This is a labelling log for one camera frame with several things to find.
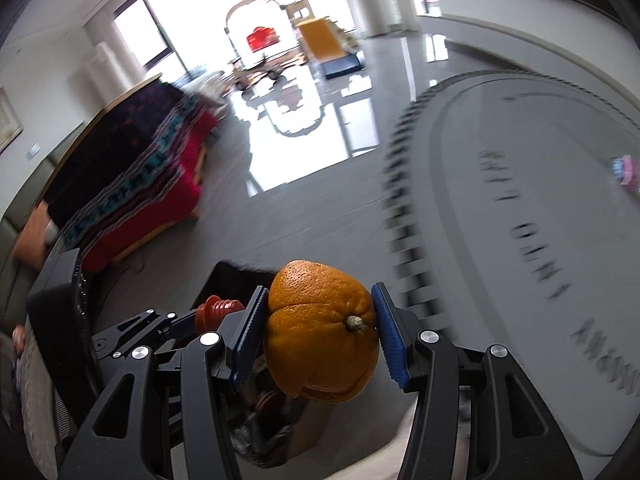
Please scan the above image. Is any large window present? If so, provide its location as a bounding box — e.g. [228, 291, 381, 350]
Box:
[114, 0, 361, 91]

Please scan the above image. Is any wooden toy car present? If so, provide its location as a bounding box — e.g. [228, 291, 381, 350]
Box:
[227, 57, 301, 91]

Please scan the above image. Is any bed with patterned blanket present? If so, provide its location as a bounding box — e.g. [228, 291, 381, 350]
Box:
[47, 80, 221, 271]

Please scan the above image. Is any orange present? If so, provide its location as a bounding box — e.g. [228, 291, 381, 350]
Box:
[263, 260, 381, 405]

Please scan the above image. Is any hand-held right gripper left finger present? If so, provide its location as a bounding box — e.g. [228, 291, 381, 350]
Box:
[59, 285, 271, 480]

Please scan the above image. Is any grey knitted cloth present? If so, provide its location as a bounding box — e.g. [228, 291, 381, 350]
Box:
[10, 320, 68, 480]

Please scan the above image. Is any framed wall picture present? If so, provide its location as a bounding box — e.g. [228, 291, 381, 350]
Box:
[0, 85, 23, 153]

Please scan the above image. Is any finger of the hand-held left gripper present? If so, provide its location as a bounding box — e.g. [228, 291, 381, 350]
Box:
[97, 342, 193, 363]
[92, 309, 201, 343]

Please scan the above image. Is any orange-red ribbed stopper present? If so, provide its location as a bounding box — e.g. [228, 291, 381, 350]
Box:
[194, 295, 247, 333]

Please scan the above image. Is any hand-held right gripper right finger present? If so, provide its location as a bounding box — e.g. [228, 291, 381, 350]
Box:
[371, 282, 585, 480]

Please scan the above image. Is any orange pillow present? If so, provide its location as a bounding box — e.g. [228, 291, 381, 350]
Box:
[12, 205, 58, 266]

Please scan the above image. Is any grey-green sofa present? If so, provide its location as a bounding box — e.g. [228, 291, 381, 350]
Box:
[0, 125, 86, 341]

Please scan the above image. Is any small pink plastic item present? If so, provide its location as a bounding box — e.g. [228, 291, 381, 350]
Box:
[611, 156, 638, 187]

